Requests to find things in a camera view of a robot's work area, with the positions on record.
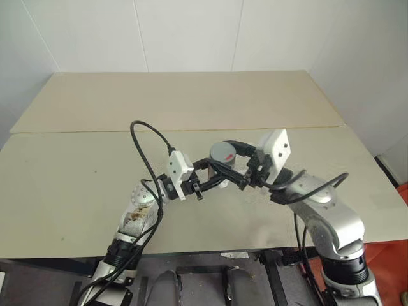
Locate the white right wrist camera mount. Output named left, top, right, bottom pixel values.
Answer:
left=254, top=127, right=291, bottom=186

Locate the dark rounded grey shape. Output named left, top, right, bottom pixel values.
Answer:
left=152, top=270, right=184, bottom=306
left=222, top=266, right=254, bottom=306

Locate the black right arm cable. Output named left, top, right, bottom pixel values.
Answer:
left=261, top=171, right=350, bottom=275

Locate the large red object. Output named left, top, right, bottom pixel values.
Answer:
left=305, top=239, right=408, bottom=306

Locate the black metal stand frame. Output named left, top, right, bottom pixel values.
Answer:
left=0, top=247, right=323, bottom=306

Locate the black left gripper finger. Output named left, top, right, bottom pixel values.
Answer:
left=202, top=171, right=229, bottom=192
left=191, top=158, right=213, bottom=173

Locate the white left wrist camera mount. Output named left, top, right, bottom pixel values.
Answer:
left=166, top=150, right=195, bottom=202

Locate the grey round jar lid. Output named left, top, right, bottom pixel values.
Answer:
left=208, top=141, right=239, bottom=168

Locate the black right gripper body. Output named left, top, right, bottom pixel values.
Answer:
left=243, top=152, right=272, bottom=190

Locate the white paper scrap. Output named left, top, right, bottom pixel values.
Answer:
left=219, top=251, right=250, bottom=260

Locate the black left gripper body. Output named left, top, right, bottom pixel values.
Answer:
left=180, top=170, right=208, bottom=202

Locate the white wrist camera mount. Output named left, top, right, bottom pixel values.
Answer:
left=166, top=150, right=195, bottom=202
left=254, top=127, right=291, bottom=186

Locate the small orange red object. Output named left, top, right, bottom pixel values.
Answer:
left=396, top=180, right=408, bottom=205

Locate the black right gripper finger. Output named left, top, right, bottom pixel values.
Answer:
left=222, top=139, right=258, bottom=160
left=210, top=160, right=251, bottom=193

